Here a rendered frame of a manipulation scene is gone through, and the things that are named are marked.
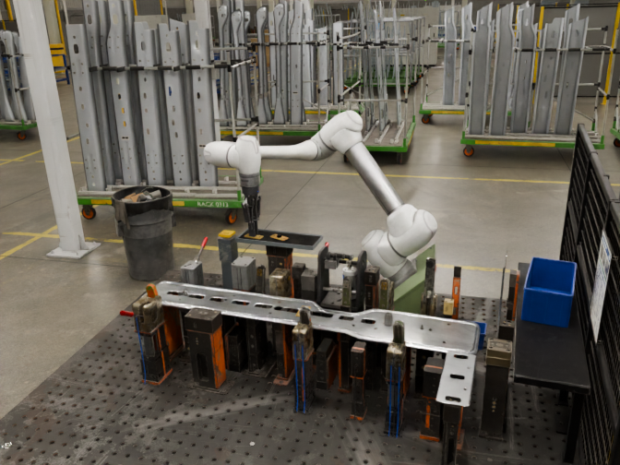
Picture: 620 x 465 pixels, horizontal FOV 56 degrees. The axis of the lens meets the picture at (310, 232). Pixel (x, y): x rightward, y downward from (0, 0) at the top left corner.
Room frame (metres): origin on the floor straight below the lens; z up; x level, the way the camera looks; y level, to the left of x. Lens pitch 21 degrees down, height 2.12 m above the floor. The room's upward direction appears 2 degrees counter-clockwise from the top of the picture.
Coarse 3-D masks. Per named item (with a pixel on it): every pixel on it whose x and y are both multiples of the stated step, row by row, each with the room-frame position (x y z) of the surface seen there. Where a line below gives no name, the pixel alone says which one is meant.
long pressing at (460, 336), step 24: (168, 288) 2.27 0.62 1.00; (192, 288) 2.27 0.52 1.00; (216, 288) 2.25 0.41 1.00; (240, 312) 2.04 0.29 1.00; (264, 312) 2.03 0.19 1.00; (288, 312) 2.03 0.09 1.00; (336, 312) 2.01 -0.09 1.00; (360, 312) 2.01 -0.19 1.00; (384, 312) 2.01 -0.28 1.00; (360, 336) 1.84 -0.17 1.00; (384, 336) 1.83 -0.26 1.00; (408, 336) 1.82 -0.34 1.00; (432, 336) 1.82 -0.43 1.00; (456, 336) 1.81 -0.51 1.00
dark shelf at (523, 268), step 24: (528, 264) 2.34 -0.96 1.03; (576, 312) 1.91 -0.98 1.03; (528, 336) 1.75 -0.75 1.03; (552, 336) 1.75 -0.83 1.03; (576, 336) 1.74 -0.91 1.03; (528, 360) 1.61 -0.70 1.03; (552, 360) 1.60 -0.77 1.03; (576, 360) 1.60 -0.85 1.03; (528, 384) 1.51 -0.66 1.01; (552, 384) 1.49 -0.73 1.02; (576, 384) 1.47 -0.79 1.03
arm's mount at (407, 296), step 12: (432, 252) 2.65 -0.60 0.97; (420, 264) 2.62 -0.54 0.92; (420, 276) 2.47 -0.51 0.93; (396, 288) 2.56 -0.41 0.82; (408, 288) 2.44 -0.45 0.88; (420, 288) 2.40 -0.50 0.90; (396, 300) 2.42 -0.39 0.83; (408, 300) 2.42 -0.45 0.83; (420, 300) 2.40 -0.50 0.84; (408, 312) 2.41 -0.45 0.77; (420, 312) 2.40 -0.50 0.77
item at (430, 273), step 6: (426, 258) 2.02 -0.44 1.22; (432, 258) 2.02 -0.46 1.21; (426, 264) 1.99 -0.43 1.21; (432, 264) 1.99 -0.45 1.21; (426, 270) 2.01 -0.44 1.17; (432, 270) 2.02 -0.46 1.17; (426, 276) 2.01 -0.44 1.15; (432, 276) 2.01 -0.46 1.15; (426, 282) 2.01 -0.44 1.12; (432, 282) 2.00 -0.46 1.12; (426, 288) 2.01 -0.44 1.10; (432, 288) 2.00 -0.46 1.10; (432, 294) 1.99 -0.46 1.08; (432, 300) 1.99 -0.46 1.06
